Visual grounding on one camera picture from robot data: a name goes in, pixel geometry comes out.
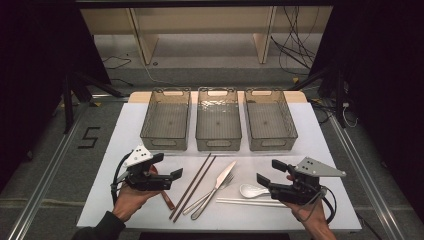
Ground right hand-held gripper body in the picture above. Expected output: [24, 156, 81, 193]
[269, 157, 347, 206]

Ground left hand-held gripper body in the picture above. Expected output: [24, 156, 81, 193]
[122, 143, 174, 192]

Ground white ceramic spoon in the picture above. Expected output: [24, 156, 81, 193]
[239, 183, 272, 199]

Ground brown wooden spoon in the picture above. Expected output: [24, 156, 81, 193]
[160, 190, 176, 211]

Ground steel fork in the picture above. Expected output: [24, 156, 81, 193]
[182, 173, 235, 216]

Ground transparent grey plastic bin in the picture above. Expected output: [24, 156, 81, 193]
[195, 86, 243, 152]
[243, 87, 299, 152]
[139, 87, 192, 152]

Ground person's left hand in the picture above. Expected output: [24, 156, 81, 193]
[113, 183, 161, 223]

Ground person's right hand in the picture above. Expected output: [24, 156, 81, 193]
[284, 201, 331, 234]

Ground steel table knife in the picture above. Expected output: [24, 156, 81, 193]
[190, 160, 237, 221]

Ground black tripod stand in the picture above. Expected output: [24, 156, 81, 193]
[61, 70, 126, 134]
[289, 64, 350, 129]

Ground black curtain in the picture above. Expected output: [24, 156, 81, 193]
[0, 0, 112, 193]
[308, 0, 424, 214]

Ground light wooden desk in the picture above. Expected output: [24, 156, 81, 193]
[79, 5, 334, 66]

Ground left hand-held gripper black cable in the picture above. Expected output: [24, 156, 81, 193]
[110, 151, 134, 206]

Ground hand-held gripper black cable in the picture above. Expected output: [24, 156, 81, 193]
[296, 185, 337, 224]
[110, 151, 134, 206]

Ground right hand-held gripper black cable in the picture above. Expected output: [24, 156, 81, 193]
[296, 185, 337, 224]

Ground aluminium floor rail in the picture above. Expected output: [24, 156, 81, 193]
[328, 113, 407, 240]
[6, 102, 92, 240]

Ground short aluminium rail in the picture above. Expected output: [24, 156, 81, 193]
[91, 94, 130, 102]

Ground white floor cable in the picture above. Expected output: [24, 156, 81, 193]
[142, 62, 176, 86]

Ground black floor cable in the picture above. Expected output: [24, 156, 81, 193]
[101, 54, 133, 70]

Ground bundle of black cables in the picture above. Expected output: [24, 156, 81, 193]
[269, 5, 322, 76]

